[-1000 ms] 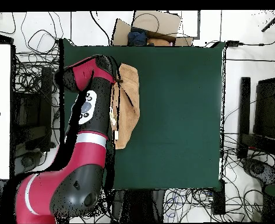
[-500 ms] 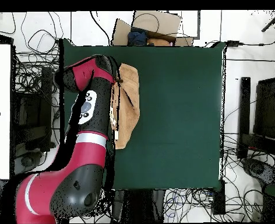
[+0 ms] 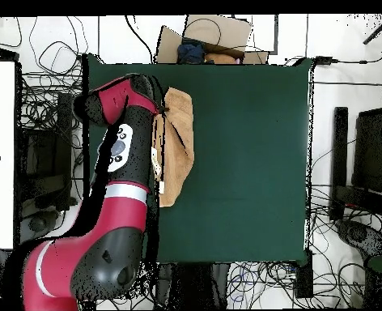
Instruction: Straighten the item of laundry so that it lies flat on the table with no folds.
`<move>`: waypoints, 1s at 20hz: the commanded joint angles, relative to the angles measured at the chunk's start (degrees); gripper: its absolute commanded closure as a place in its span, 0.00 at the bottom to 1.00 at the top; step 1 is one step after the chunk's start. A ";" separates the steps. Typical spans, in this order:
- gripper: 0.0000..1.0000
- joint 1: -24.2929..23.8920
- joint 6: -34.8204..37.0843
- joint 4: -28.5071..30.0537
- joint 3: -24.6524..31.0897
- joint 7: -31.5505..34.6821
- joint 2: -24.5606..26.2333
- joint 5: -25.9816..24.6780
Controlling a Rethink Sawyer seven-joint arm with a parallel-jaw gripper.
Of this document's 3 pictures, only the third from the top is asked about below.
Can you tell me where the black computer tower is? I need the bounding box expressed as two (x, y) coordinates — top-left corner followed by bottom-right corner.
(19, 92), (79, 211)

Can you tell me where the black upright bar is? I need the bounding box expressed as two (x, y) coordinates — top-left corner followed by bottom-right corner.
(329, 106), (349, 221)

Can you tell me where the black power strip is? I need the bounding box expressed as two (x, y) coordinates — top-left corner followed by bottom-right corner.
(295, 252), (314, 299)

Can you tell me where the black rod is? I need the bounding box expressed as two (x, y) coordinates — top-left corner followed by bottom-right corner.
(362, 14), (382, 45)

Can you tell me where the dark blue garment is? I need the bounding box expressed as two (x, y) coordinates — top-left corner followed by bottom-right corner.
(176, 37), (206, 65)

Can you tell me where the black cable tangle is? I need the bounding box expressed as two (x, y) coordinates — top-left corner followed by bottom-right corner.
(15, 15), (90, 156)
(226, 138), (382, 309)

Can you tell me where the dark green table cloth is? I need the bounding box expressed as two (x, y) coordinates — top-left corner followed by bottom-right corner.
(82, 53), (313, 264)

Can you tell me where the peach terry towel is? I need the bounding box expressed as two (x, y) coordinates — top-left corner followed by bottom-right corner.
(151, 86), (195, 208)

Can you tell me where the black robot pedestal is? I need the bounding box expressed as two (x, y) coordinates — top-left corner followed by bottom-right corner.
(154, 262), (231, 309)

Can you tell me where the black monitor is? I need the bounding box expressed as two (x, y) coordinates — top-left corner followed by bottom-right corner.
(352, 106), (382, 195)

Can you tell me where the cardboard box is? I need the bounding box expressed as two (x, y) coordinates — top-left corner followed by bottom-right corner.
(154, 14), (270, 65)

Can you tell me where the orange cloth item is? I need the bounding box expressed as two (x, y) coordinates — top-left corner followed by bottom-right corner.
(204, 52), (238, 65)

